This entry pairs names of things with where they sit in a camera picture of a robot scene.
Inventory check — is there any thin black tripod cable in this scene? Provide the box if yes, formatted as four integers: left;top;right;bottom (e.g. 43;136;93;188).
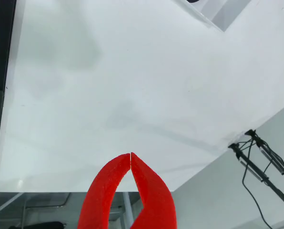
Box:
241;143;274;229

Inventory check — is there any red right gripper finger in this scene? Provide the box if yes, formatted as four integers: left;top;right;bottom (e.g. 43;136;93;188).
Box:
130;152;177;229

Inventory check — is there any black aluminium rail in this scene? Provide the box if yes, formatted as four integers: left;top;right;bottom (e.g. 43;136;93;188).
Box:
0;0;17;93

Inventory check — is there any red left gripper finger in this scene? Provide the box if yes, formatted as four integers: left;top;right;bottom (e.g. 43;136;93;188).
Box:
77;153;131;229

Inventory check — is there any white metal table leg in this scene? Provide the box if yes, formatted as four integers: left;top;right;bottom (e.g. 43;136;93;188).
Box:
122;192;133;226

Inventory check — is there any white cardboard bin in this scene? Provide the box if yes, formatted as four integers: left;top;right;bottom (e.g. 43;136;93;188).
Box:
184;0;254;33

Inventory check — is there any black tripod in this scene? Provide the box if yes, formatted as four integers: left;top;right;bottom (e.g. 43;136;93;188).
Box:
228;129;284;213

